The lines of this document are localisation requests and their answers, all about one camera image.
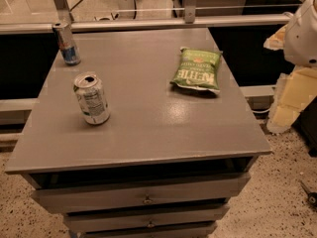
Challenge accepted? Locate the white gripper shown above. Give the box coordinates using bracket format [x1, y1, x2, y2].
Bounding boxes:
[264, 0, 317, 133]

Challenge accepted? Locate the green jalapeno chip bag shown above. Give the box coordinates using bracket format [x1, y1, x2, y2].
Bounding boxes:
[170, 48, 222, 94]

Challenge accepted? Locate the white green soda can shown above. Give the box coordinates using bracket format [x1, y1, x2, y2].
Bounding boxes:
[73, 71, 110, 125]

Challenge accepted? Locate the redbull can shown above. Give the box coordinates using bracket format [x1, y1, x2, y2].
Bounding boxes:
[53, 22, 81, 65]

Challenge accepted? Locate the black tool on floor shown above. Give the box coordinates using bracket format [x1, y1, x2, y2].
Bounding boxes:
[300, 181, 317, 207]

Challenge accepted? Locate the middle grey drawer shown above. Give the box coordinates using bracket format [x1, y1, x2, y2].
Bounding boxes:
[64, 204, 229, 233]

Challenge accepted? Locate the grey drawer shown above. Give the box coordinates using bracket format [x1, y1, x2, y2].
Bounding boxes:
[83, 222, 217, 238]
[64, 204, 229, 233]
[32, 173, 250, 213]

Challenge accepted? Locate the bottom grey drawer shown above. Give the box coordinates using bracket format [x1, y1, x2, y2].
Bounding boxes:
[83, 222, 217, 238]

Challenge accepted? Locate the top grey drawer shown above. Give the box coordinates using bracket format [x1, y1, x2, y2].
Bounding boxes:
[32, 173, 250, 213]

